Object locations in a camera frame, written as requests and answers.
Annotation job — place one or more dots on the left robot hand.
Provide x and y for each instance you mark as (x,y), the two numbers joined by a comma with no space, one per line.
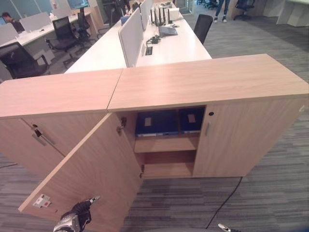
(80,211)

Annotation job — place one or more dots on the open wooden cabinet door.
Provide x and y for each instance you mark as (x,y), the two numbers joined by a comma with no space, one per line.
(91,164)

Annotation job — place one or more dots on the wooden cabinet shelf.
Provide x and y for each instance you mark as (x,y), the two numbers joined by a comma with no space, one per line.
(166,144)

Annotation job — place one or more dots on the wide blue folder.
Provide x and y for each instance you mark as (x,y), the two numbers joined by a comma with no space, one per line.
(161,124)

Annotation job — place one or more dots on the wooden cabinet with keys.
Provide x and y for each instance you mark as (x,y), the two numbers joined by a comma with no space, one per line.
(58,91)

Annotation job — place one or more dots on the narrow blue folder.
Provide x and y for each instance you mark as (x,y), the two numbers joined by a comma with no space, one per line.
(190,120)

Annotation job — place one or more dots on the black mesh office chair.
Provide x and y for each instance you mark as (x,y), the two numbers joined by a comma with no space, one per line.
(83,24)
(202,26)
(61,33)
(19,61)

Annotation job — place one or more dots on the closed wooden cabinet door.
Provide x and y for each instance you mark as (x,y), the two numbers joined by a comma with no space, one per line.
(241,140)

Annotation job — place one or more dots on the wooden cabinet with open door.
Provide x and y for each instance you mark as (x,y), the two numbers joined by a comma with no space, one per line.
(205,79)

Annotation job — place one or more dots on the long white office desk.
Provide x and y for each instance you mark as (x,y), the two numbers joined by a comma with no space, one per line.
(173,48)

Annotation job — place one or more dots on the white door latch plate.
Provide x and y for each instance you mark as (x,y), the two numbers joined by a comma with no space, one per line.
(42,201)

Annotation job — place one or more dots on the metal door hinge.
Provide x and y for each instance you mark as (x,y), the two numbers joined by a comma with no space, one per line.
(122,125)
(142,171)

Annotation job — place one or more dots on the black round door lock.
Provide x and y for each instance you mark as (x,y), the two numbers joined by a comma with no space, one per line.
(211,113)

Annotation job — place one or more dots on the desk power socket box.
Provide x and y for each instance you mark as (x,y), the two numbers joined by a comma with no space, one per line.
(148,51)

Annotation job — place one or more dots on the white desk divider panel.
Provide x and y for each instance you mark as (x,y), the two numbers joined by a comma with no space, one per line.
(146,12)
(61,12)
(8,32)
(130,38)
(35,21)

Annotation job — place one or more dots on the person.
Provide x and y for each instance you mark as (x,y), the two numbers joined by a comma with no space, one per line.
(14,24)
(223,8)

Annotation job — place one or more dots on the grey laptop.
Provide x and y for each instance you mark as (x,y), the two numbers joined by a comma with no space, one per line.
(167,31)

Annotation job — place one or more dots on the white box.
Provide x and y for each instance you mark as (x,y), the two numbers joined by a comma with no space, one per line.
(174,12)

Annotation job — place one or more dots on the white counter unit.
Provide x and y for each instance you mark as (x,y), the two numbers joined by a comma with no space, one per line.
(293,12)

